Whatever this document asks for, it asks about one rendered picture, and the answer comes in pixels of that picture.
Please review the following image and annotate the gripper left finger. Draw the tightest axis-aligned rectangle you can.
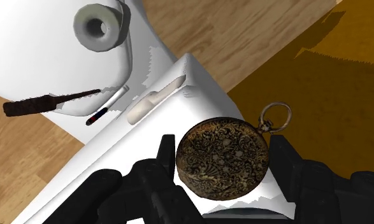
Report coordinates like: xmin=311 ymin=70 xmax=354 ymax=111
xmin=42 ymin=134 xmax=206 ymax=224

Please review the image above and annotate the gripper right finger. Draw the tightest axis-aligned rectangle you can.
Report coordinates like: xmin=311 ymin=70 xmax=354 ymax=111
xmin=268 ymin=134 xmax=374 ymax=224

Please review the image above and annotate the ornate brass pocket watch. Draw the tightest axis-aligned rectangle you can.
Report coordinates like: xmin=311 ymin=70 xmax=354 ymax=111
xmin=175 ymin=101 xmax=293 ymax=202

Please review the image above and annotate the cream white flat tool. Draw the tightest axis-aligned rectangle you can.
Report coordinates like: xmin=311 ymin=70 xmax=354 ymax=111
xmin=126 ymin=74 xmax=187 ymax=126

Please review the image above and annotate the white pen with black end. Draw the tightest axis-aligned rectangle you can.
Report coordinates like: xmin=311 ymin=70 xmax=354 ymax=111
xmin=85 ymin=85 xmax=130 ymax=127

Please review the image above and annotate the dark brown stick tool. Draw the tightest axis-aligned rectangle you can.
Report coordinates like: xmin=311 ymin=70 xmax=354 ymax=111
xmin=2 ymin=88 xmax=102 ymax=118

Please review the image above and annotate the white toilet paper roll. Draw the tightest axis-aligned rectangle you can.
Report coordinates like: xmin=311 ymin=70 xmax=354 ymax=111
xmin=73 ymin=3 xmax=132 ymax=53

